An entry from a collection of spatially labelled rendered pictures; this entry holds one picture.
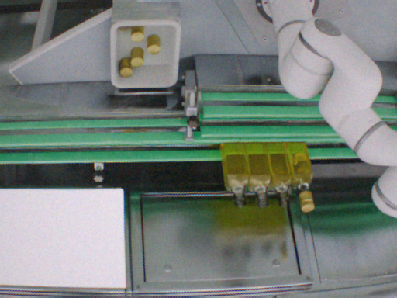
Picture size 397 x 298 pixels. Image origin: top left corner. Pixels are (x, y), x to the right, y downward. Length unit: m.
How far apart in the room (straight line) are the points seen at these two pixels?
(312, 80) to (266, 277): 0.59
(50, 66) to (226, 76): 0.49
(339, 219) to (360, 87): 0.73
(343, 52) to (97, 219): 0.84
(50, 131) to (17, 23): 0.80
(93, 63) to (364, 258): 0.94
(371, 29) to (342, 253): 0.64
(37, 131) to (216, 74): 0.50
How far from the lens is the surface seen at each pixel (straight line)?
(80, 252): 1.57
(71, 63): 1.67
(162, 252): 1.57
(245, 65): 1.64
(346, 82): 1.10
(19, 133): 1.63
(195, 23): 1.59
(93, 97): 1.66
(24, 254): 1.59
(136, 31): 1.52
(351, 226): 1.75
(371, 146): 1.11
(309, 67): 1.16
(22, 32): 2.27
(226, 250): 1.59
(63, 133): 1.61
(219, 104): 1.55
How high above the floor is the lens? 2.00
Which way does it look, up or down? 40 degrees down
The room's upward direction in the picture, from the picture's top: 174 degrees clockwise
